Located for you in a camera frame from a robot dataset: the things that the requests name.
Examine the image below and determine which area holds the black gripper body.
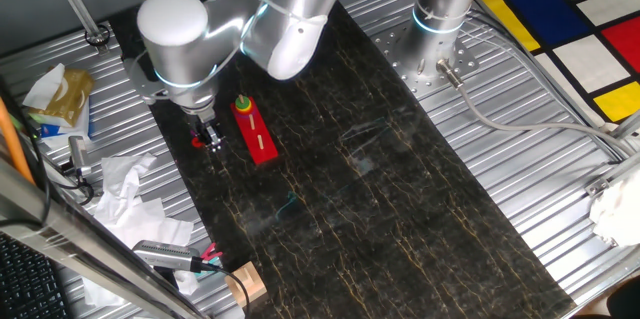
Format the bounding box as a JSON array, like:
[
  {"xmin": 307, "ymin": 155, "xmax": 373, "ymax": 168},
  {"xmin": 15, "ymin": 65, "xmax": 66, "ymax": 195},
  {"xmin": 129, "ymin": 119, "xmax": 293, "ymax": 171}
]
[{"xmin": 189, "ymin": 107, "xmax": 217, "ymax": 131}]

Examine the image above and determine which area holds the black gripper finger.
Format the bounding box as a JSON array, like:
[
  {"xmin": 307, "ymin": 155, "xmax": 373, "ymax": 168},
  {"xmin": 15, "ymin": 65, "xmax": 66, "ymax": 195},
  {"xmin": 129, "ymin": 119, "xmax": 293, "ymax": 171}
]
[
  {"xmin": 202, "ymin": 131, "xmax": 225, "ymax": 154},
  {"xmin": 198, "ymin": 121, "xmax": 220, "ymax": 141}
]

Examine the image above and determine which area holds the red Hanoi base with pegs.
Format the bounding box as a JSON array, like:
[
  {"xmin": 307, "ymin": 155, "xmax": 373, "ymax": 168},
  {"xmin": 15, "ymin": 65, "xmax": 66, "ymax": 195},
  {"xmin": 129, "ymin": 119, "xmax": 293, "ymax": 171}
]
[{"xmin": 229, "ymin": 96, "xmax": 280, "ymax": 166}]

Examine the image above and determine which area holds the wooden block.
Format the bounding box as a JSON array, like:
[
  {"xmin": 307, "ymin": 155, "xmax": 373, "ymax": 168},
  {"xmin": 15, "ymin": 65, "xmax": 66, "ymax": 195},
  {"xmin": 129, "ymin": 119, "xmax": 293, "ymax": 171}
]
[{"xmin": 224, "ymin": 260, "xmax": 269, "ymax": 309}]

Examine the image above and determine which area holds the crumpled white paper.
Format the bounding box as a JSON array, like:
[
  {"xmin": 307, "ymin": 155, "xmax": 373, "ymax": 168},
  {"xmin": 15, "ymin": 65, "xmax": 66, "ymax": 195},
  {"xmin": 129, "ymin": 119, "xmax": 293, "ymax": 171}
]
[
  {"xmin": 81, "ymin": 196, "xmax": 202, "ymax": 309},
  {"xmin": 98, "ymin": 152, "xmax": 159, "ymax": 201}
]

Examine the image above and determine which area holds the red clothespin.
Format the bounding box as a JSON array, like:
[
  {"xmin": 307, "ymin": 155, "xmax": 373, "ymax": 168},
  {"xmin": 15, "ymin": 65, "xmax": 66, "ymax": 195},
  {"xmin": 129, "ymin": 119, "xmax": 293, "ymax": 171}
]
[{"xmin": 201, "ymin": 242, "xmax": 221, "ymax": 263}]

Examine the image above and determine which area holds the teal clothespin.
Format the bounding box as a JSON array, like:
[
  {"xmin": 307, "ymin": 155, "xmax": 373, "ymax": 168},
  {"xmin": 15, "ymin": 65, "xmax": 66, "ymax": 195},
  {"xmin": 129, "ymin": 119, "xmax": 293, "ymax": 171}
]
[{"xmin": 199, "ymin": 253, "xmax": 225, "ymax": 273}]

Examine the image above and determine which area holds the gold tissue box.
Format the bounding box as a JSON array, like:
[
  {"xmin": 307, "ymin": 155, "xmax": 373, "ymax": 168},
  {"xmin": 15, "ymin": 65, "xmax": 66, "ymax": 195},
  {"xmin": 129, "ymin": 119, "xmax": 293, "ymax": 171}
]
[{"xmin": 42, "ymin": 67, "xmax": 96, "ymax": 128}]

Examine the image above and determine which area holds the blue white tissue pack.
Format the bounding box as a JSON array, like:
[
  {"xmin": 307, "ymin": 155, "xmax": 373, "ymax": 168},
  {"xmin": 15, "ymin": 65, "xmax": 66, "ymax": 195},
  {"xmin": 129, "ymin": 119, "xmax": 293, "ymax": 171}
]
[{"xmin": 28, "ymin": 101, "xmax": 94, "ymax": 149}]

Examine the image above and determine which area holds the white tissue sheet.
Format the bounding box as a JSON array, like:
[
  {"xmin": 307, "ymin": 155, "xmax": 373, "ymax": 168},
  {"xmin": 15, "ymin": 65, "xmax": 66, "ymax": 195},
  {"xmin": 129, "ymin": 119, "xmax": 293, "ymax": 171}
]
[{"xmin": 21, "ymin": 62, "xmax": 67, "ymax": 111}]

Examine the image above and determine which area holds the metal tripod pole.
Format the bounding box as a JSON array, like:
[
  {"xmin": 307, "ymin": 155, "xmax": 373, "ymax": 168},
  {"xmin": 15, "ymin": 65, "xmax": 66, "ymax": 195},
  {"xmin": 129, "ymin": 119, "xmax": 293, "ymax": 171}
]
[{"xmin": 42, "ymin": 0, "xmax": 112, "ymax": 56}]

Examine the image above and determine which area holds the orange tube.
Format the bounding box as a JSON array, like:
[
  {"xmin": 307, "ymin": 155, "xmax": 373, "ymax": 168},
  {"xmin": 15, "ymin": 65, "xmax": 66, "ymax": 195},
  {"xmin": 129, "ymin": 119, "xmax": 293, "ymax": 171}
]
[{"xmin": 0, "ymin": 96, "xmax": 37, "ymax": 186}]

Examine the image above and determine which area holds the black marble pattern mat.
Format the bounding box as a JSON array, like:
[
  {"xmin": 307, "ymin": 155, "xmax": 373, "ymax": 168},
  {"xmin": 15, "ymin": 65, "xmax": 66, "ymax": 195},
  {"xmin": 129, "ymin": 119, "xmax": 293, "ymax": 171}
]
[{"xmin": 107, "ymin": 1, "xmax": 577, "ymax": 319}]

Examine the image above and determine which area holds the black keyboard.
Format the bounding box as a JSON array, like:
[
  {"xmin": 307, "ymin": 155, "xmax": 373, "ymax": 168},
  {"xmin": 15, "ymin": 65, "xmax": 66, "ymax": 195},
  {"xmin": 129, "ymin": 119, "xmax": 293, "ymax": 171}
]
[{"xmin": 0, "ymin": 232, "xmax": 72, "ymax": 319}]

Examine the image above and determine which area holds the colourful Mondrian pattern mat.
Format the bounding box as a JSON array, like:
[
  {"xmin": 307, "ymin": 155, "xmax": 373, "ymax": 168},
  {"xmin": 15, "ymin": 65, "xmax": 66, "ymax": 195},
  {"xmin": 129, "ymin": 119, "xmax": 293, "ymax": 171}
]
[{"xmin": 474, "ymin": 0, "xmax": 640, "ymax": 125}]

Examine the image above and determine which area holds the white crumpled cloth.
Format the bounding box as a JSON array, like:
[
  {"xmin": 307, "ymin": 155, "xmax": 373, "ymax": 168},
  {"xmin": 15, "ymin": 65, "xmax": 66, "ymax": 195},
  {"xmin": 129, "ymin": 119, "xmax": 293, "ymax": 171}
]
[{"xmin": 588, "ymin": 168, "xmax": 640, "ymax": 249}]

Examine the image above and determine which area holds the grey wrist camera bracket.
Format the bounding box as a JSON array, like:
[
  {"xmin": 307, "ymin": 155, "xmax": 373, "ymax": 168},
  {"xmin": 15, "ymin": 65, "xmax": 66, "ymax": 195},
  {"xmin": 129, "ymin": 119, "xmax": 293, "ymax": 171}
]
[{"xmin": 123, "ymin": 56, "xmax": 169, "ymax": 107}]

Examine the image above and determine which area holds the black camera cable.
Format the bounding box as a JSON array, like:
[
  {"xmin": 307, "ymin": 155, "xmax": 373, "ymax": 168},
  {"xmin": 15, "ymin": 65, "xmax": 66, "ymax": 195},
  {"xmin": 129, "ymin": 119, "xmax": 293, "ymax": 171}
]
[
  {"xmin": 192, "ymin": 257, "xmax": 252, "ymax": 318},
  {"xmin": 56, "ymin": 158, "xmax": 97, "ymax": 207}
]

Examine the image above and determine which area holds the aluminium frame bar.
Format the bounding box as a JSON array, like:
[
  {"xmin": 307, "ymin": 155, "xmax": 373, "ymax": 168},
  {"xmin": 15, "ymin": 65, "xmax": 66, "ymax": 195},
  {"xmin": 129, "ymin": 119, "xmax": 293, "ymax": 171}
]
[{"xmin": 0, "ymin": 156, "xmax": 211, "ymax": 319}]

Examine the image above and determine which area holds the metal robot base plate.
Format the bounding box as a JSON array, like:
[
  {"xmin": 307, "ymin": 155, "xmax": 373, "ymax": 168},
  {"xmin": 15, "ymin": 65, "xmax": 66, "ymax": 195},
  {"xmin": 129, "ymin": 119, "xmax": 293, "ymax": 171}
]
[{"xmin": 372, "ymin": 20, "xmax": 481, "ymax": 101}]

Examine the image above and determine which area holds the grey cable with metal connector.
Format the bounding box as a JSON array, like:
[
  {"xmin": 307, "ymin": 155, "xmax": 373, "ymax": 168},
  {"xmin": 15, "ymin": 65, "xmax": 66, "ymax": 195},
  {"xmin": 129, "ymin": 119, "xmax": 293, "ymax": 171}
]
[{"xmin": 435, "ymin": 57, "xmax": 640, "ymax": 158}]

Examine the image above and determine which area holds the thin robot base cable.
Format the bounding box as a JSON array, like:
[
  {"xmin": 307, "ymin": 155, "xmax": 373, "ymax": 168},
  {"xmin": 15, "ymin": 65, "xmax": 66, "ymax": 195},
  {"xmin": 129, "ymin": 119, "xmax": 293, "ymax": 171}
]
[{"xmin": 468, "ymin": 6, "xmax": 640, "ymax": 160}]

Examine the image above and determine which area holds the metal corner bracket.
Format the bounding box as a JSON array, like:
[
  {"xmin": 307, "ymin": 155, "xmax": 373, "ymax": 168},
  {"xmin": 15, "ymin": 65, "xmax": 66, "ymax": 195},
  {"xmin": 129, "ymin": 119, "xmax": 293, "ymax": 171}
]
[{"xmin": 583, "ymin": 176, "xmax": 613, "ymax": 199}]

